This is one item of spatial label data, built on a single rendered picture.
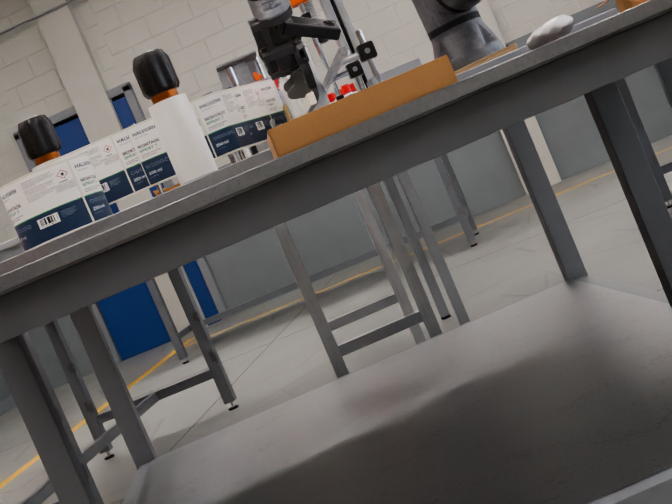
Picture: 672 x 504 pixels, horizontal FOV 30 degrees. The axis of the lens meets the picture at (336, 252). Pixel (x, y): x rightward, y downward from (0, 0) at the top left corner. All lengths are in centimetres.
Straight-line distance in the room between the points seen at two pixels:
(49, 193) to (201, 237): 98
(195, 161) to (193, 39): 801
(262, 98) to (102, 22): 781
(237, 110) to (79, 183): 53
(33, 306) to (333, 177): 43
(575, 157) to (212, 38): 315
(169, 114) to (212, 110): 25
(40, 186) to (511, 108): 121
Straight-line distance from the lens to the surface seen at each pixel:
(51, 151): 300
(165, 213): 164
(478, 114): 170
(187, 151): 270
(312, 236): 1054
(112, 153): 295
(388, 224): 394
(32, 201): 263
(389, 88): 168
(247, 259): 1066
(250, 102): 308
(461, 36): 261
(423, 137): 169
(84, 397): 573
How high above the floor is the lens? 78
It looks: 3 degrees down
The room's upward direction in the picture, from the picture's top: 23 degrees counter-clockwise
